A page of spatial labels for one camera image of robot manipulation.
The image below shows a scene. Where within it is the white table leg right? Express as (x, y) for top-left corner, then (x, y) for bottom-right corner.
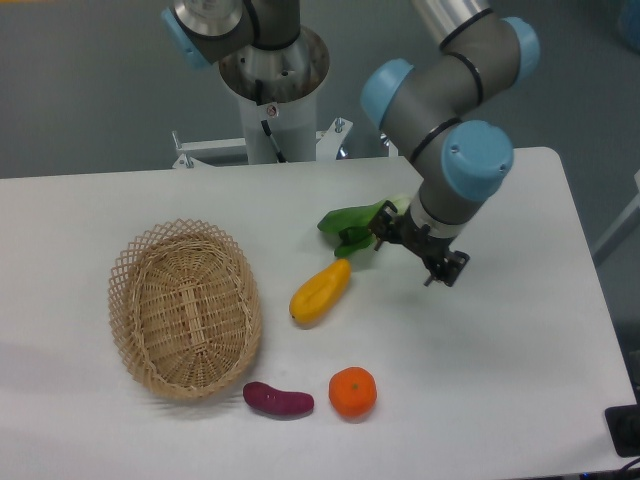
(591, 172), (639, 267)

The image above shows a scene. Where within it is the orange tangerine fruit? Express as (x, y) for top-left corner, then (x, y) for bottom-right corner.
(328, 366), (377, 419)

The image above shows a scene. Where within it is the yellow mango fruit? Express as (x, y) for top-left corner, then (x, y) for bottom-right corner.
(289, 259), (352, 328)

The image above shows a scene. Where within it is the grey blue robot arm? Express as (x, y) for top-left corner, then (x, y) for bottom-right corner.
(161, 1), (540, 286)

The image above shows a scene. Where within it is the woven wicker basket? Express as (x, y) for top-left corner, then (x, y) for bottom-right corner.
(108, 219), (262, 401)

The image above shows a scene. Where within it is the black cable on pedestal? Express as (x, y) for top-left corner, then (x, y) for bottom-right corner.
(253, 78), (290, 164)

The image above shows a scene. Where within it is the white metal base frame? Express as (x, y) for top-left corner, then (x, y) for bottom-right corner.
(170, 115), (401, 170)

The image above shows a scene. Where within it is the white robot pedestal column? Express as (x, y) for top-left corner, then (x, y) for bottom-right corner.
(219, 26), (330, 135)

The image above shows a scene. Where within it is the purple sweet potato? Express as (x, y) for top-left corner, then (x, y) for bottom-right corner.
(243, 382), (315, 417)

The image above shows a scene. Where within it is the green bok choy vegetable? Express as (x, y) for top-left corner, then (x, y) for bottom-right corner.
(316, 194), (412, 258)

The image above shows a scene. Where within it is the black device at table edge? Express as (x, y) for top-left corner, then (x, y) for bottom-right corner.
(604, 404), (639, 458)

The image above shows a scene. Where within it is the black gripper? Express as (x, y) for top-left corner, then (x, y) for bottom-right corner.
(367, 200), (470, 287)

